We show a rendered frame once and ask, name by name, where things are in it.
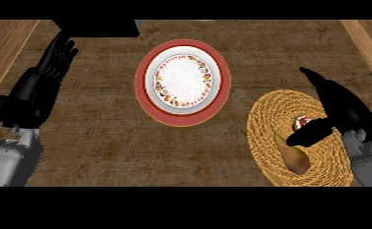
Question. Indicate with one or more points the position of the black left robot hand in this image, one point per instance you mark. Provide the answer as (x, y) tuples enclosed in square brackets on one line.
[(33, 92)]

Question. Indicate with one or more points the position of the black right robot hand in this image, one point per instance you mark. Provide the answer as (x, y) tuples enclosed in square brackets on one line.
[(341, 108)]

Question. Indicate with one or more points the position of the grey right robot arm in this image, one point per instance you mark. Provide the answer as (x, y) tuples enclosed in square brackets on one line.
[(360, 157)]

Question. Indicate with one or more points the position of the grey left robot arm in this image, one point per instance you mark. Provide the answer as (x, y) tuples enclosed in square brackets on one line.
[(14, 157)]

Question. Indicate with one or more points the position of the red and white cupcake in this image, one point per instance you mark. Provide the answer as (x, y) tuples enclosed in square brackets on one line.
[(299, 123)]

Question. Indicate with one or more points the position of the round woven wicker placemat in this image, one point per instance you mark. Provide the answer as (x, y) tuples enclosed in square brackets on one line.
[(280, 154)]

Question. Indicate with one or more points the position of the red rimmed floral plate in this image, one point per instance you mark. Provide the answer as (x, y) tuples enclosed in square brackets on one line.
[(181, 82)]

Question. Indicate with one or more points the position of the pale wooden board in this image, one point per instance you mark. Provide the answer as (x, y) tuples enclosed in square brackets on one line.
[(360, 36)]

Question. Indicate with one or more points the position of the black appliance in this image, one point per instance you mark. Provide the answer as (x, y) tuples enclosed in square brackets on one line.
[(98, 28)]

